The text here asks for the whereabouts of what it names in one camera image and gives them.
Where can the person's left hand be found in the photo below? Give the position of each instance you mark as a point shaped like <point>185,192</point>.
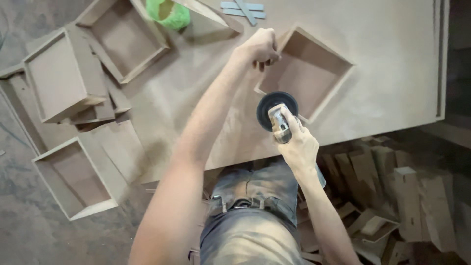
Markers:
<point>257,46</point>

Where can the person's right hand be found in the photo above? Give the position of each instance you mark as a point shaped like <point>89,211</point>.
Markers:
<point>300,149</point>

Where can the person's left fingers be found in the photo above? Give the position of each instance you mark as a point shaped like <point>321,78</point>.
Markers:
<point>266,62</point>

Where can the square wooden box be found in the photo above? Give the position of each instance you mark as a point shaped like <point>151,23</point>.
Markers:
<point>305,73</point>
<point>125,38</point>

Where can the grey angle grinder black disc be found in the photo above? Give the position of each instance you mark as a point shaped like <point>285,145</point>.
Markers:
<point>279,119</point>

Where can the grey sandpaper strip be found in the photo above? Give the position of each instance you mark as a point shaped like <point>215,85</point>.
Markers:
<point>230,5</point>
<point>231,12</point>
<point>246,13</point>

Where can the slanted wooden board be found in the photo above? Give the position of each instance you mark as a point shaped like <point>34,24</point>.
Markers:
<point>213,16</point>

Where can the green plastic bag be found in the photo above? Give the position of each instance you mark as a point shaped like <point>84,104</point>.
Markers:
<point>173,14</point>

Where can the person's dusty jeans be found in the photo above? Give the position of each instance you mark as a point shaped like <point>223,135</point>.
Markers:
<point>257,184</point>

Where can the person's leather belt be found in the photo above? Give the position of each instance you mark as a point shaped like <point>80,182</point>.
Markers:
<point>239,203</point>

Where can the long wooden edge strip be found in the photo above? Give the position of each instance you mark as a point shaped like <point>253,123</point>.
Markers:
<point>442,59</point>

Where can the person's grey shirt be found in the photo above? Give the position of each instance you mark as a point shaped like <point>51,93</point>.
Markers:
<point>246,239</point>

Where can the heap of wood offcuts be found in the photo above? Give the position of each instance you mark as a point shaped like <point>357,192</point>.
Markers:
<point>404,198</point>

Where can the deep open wooden box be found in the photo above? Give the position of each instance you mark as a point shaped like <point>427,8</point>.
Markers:
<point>55,73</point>

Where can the shallow open wooden box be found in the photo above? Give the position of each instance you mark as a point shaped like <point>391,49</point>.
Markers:
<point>75,178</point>

